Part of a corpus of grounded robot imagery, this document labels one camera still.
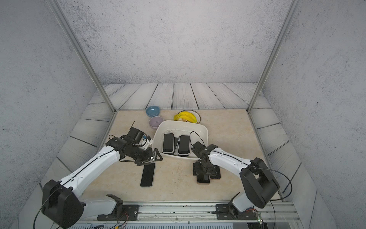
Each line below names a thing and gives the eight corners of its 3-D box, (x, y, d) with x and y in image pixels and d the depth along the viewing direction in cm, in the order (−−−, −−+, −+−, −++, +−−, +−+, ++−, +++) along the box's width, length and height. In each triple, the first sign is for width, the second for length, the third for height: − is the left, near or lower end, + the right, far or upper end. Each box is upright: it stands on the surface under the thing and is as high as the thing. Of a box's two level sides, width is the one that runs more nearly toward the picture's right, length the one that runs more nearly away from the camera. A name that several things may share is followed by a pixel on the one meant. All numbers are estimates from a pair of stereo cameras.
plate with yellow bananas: (173, 124, 112) (173, 120, 108) (174, 114, 119) (174, 110, 116) (200, 124, 112) (200, 120, 108) (199, 114, 119) (199, 109, 116)
